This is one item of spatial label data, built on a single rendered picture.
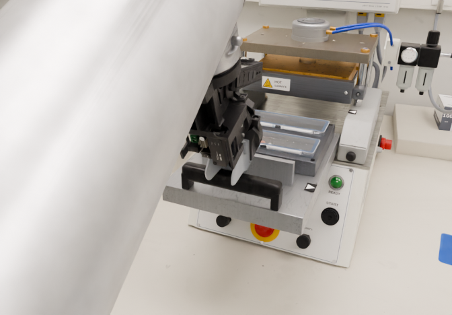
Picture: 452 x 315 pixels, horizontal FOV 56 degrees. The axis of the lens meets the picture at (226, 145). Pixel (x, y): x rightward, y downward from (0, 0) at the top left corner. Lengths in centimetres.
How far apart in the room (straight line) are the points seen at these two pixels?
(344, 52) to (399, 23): 67
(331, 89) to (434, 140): 52
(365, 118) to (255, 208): 34
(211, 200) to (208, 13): 48
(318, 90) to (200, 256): 40
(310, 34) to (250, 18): 67
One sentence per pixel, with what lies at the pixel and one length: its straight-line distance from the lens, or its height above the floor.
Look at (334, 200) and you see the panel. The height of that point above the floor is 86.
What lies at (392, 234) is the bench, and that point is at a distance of 97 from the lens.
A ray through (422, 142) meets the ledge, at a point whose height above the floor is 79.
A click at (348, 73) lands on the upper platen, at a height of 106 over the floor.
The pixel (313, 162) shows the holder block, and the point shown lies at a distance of 67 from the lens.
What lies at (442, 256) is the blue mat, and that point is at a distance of 95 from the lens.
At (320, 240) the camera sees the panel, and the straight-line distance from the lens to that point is 84.
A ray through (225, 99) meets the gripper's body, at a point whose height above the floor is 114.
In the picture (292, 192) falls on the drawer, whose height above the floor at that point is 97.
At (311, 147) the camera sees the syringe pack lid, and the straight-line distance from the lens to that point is 69.
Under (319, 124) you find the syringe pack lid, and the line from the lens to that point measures 78.
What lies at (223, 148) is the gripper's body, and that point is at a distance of 48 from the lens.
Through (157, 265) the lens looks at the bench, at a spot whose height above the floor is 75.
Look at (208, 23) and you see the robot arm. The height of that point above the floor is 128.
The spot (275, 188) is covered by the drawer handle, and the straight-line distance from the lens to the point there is 57.
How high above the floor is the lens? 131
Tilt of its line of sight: 26 degrees down
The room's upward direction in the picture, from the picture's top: straight up
